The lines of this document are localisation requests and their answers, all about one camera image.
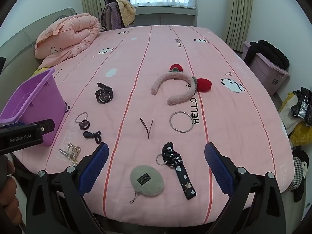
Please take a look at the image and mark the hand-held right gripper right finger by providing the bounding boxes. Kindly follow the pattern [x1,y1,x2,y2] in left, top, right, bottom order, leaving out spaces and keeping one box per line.
[204,142,287,234]

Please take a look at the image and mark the peach quilted jacket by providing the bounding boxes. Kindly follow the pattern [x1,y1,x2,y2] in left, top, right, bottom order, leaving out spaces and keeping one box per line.
[116,0,136,28]

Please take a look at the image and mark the black patterned keychain strap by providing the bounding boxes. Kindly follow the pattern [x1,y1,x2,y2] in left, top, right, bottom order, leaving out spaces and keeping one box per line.
[156,142,197,200]

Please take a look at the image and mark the silver key ring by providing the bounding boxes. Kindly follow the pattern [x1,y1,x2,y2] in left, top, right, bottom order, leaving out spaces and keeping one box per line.
[75,112,89,124]

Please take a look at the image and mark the beige curtain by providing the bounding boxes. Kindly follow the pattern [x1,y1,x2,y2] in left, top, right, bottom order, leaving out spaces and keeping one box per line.
[80,0,103,20]
[225,0,256,51]

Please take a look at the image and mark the black wrist watch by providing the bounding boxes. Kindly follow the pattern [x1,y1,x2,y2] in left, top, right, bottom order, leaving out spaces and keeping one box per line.
[95,82,114,104]

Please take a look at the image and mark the silver bangle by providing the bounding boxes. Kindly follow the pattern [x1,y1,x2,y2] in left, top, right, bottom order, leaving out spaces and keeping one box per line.
[170,111,194,133]

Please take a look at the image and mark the pink storage bin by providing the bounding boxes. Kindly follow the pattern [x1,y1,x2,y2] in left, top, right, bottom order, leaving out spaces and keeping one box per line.
[242,41,291,95]

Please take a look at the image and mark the houndstooth fabric item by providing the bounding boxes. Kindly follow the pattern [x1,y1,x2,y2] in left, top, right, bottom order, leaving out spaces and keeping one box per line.
[291,149,310,203]

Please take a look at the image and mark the black bow hair clip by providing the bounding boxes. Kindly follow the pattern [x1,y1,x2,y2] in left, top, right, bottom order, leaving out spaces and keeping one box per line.
[83,131,101,144]

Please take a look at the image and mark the yellow pillow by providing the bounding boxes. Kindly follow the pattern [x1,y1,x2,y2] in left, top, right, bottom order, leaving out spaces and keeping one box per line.
[32,66,48,79]

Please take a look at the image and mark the pink folded quilt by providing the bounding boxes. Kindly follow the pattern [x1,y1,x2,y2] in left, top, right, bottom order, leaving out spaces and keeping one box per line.
[35,13,101,67]

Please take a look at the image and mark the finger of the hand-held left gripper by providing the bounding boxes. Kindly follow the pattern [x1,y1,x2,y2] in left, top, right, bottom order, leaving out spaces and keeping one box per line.
[39,119,55,134]

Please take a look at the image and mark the grey headboard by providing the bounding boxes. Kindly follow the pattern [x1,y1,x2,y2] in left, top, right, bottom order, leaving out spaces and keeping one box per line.
[0,7,78,74]

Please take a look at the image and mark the person's left hand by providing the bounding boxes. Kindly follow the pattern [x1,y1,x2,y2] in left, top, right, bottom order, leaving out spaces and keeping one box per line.
[0,162,22,227]

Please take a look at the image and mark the dark v-shaped hairpin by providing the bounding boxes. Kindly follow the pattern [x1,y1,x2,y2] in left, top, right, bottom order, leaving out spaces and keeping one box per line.
[140,117,154,140]

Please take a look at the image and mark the grey plush pouch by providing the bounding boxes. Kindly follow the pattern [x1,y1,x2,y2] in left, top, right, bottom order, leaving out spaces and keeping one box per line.
[129,165,164,204]

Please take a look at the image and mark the purple plastic basket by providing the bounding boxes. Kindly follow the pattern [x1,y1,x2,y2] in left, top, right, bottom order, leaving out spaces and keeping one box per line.
[0,68,67,147]

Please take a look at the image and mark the black clothes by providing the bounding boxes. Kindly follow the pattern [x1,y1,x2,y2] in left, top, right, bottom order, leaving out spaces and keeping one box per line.
[244,40,290,70]

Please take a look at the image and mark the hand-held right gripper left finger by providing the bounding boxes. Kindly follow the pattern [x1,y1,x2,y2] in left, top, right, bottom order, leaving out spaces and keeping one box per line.
[26,142,109,234]

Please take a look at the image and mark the pearl hair claw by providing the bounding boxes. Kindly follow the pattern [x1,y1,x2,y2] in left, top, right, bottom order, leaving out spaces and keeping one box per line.
[58,143,81,166]

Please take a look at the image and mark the pile of clothes on floor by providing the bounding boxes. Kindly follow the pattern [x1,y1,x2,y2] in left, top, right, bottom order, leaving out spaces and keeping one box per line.
[279,91,312,147]

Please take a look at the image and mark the purple patterned garment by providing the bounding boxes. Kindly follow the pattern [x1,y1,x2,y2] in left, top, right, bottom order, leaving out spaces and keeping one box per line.
[101,0,123,30]

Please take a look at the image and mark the black silver plastic bag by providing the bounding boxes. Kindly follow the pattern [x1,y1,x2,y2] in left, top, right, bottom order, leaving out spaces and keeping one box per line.
[290,86,312,121]

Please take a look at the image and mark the pink printed bed sheet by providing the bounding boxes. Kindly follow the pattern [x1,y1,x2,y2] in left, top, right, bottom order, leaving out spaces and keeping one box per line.
[12,25,295,225]

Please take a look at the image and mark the pink fluffy strawberry headband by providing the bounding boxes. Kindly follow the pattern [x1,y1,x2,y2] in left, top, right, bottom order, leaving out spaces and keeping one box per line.
[150,64,212,106]

